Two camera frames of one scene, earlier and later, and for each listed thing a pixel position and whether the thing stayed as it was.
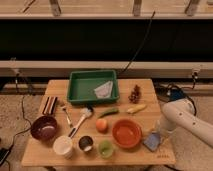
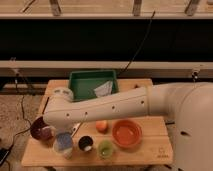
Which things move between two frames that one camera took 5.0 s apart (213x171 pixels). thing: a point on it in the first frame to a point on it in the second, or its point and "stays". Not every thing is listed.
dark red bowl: [43, 127] stays
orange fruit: [102, 125] stays
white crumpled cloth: [104, 90] stays
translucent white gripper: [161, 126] to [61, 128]
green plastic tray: [82, 84] stays
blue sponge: [152, 141] to [64, 140]
